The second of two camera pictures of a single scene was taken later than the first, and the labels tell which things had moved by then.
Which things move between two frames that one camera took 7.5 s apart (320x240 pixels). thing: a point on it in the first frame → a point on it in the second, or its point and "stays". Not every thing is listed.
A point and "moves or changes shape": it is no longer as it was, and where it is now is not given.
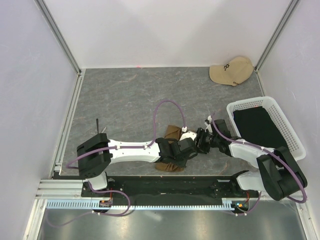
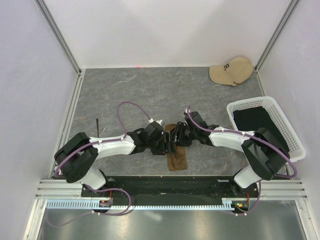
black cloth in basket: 257,126 stays
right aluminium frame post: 290,10 stays
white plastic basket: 296,150 stays
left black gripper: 182,163 → 162,150
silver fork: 104,129 stays
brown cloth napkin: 172,132 moves or changes shape
